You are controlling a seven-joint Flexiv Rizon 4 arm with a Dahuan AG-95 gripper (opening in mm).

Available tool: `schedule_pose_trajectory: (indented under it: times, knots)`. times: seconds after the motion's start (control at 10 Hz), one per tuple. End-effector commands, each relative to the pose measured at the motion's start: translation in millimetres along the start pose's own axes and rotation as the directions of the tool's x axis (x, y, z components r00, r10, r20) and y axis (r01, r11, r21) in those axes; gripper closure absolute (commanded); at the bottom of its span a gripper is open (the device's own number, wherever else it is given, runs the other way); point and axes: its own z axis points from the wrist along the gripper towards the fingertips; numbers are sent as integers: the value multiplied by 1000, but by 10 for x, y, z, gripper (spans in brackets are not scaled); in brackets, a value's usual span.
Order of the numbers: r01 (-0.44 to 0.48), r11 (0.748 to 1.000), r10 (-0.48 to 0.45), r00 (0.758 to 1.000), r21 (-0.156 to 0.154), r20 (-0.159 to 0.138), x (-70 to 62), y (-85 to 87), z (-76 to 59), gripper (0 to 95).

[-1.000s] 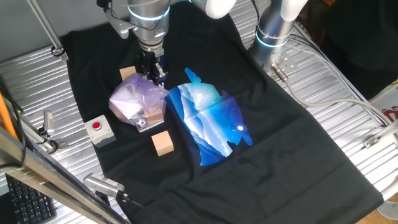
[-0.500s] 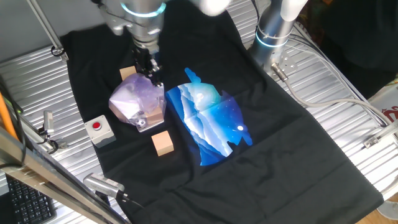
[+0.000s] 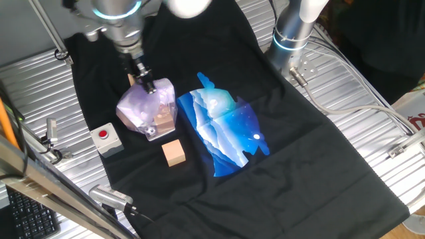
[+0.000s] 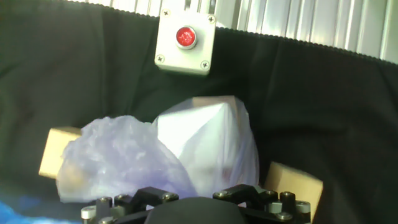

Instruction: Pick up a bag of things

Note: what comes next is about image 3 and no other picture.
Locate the black keyboard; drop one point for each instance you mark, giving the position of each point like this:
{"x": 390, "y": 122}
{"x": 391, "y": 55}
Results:
{"x": 31, "y": 215}

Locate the translucent purple plastic bag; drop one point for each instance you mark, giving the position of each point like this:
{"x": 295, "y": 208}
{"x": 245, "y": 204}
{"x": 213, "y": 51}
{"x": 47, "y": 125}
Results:
{"x": 139, "y": 106}

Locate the grey shoe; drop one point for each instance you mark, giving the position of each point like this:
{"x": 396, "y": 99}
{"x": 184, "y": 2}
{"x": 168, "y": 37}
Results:
{"x": 415, "y": 224}

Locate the white bag with red print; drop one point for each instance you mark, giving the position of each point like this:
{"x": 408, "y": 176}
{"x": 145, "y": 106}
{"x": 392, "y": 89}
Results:
{"x": 411, "y": 109}

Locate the small grey camera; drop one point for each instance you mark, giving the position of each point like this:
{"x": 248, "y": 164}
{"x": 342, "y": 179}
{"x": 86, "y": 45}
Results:
{"x": 51, "y": 130}

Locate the silver ribbed camera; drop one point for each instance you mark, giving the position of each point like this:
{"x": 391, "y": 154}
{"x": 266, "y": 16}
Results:
{"x": 109, "y": 196}

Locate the metal camera mount rail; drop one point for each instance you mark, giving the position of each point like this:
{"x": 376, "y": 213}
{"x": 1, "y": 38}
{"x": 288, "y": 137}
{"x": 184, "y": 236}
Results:
{"x": 36, "y": 142}

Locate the aluminium frame beam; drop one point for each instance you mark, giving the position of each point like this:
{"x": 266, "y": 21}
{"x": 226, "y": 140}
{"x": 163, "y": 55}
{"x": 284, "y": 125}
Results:
{"x": 50, "y": 189}

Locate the white box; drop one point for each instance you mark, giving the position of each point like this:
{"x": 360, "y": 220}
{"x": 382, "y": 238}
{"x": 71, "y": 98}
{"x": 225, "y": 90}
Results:
{"x": 131, "y": 113}

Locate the orange rod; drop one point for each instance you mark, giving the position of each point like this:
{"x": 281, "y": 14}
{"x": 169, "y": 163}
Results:
{"x": 6, "y": 127}

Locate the metal angle bracket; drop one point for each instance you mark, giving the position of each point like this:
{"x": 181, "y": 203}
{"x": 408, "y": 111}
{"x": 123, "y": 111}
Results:
{"x": 406, "y": 144}

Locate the silver metal plate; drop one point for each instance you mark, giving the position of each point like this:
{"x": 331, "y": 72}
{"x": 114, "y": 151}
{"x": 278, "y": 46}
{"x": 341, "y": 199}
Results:
{"x": 163, "y": 136}

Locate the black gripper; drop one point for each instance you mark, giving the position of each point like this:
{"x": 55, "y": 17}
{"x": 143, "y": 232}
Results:
{"x": 133, "y": 64}

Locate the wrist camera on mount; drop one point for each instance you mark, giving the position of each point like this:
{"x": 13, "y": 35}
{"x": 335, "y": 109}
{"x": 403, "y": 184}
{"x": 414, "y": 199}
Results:
{"x": 94, "y": 33}

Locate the light wooden cube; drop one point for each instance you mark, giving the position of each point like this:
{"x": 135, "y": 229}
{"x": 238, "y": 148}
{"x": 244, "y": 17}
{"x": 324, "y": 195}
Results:
{"x": 173, "y": 153}
{"x": 131, "y": 80}

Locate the small soccer ball toy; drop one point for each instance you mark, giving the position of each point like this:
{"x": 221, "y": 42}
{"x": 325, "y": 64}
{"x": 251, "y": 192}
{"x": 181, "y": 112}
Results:
{"x": 151, "y": 131}

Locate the thin metal pole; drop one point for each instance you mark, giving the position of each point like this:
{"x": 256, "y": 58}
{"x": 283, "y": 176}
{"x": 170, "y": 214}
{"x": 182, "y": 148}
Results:
{"x": 50, "y": 31}

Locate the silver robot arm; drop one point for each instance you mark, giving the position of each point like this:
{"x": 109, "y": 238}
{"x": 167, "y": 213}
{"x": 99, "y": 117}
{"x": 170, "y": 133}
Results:
{"x": 289, "y": 30}

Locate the black cloth with blue print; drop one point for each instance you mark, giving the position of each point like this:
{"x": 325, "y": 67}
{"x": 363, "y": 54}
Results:
{"x": 299, "y": 182}

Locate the wooden block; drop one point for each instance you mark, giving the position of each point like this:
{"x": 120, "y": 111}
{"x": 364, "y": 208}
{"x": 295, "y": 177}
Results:
{"x": 164, "y": 119}

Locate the grey box with red button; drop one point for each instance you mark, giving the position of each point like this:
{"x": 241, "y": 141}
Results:
{"x": 106, "y": 141}

